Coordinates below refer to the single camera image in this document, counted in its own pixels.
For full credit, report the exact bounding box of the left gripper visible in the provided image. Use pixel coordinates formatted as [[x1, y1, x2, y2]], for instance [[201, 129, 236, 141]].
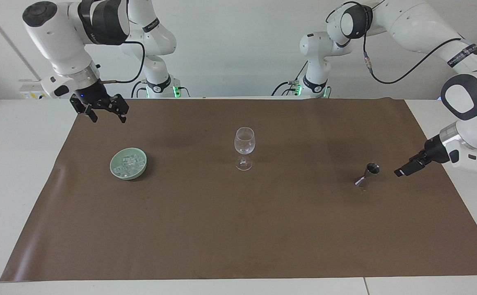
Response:
[[418, 135, 453, 166]]

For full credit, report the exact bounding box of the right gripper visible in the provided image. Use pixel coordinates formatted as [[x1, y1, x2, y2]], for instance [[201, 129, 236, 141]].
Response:
[[70, 80, 130, 124]]

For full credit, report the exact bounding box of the clear wine glass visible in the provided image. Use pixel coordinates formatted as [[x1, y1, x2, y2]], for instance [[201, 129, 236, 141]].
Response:
[[234, 127, 256, 171]]

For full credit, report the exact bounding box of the green ceramic bowl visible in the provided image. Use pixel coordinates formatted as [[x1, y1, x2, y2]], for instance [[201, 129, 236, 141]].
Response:
[[110, 147, 148, 180]]

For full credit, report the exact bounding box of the silver metal jigger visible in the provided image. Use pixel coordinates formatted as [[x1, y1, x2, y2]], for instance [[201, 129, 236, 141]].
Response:
[[354, 163, 381, 187]]

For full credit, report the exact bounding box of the white power strip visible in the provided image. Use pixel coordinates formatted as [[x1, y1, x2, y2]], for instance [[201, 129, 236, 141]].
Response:
[[18, 79, 53, 100]]

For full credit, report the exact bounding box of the black cable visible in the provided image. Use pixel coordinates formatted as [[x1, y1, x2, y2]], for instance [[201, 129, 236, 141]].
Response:
[[362, 38, 463, 85], [99, 40, 146, 85], [130, 80, 148, 99], [271, 81, 292, 97]]

